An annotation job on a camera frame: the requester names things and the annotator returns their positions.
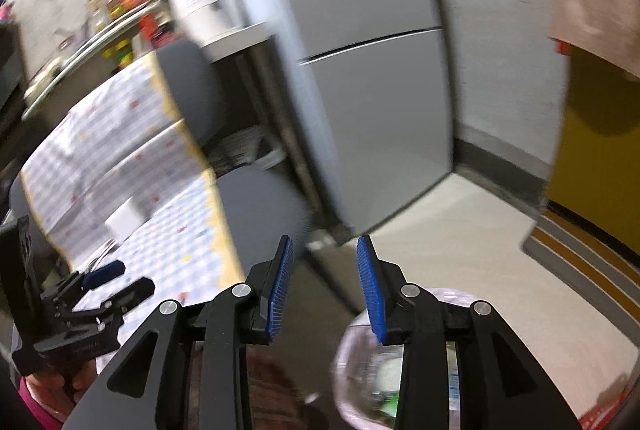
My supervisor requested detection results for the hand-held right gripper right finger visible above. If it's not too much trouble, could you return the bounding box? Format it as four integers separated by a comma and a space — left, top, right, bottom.
356, 234, 583, 430

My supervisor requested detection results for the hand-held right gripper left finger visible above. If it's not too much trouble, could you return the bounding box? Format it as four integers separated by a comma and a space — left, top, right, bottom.
62, 235, 297, 430

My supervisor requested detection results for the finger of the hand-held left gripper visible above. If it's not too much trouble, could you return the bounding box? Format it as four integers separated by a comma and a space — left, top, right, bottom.
65, 276, 157, 327
42, 260, 127, 307

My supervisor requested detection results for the clear pinkish plastic bag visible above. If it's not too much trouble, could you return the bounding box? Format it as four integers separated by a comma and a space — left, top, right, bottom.
331, 287, 483, 430

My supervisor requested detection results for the person's left hand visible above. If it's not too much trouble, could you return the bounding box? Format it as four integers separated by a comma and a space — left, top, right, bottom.
20, 347, 103, 415

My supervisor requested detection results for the white tissue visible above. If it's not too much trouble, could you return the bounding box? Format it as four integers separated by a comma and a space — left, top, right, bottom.
104, 197, 144, 245

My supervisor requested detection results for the grey sofa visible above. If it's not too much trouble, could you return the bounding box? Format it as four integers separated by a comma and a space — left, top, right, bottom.
7, 40, 313, 301

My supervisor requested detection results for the blue checkered sofa cover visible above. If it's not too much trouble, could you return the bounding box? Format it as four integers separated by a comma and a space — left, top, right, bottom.
22, 54, 236, 311

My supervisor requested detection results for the stack of papers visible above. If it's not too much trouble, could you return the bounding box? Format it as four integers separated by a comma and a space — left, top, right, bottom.
219, 129, 287, 171

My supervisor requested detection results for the grey refrigerator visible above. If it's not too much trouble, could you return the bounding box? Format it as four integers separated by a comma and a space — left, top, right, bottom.
202, 0, 571, 235

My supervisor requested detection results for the striped floor mat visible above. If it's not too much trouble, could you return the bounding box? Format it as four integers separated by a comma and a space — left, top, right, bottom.
521, 204, 640, 311

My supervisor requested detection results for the metal shelf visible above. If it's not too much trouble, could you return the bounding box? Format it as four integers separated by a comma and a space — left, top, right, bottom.
22, 2, 157, 121

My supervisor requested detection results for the red packet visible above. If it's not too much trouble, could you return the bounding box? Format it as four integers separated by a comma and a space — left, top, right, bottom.
139, 14, 172, 49

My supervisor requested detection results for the yellow cabinet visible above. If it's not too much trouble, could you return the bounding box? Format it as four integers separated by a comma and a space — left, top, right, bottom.
544, 40, 640, 257

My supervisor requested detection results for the white round appliance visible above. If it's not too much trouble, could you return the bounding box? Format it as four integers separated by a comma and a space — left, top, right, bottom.
167, 0, 251, 49

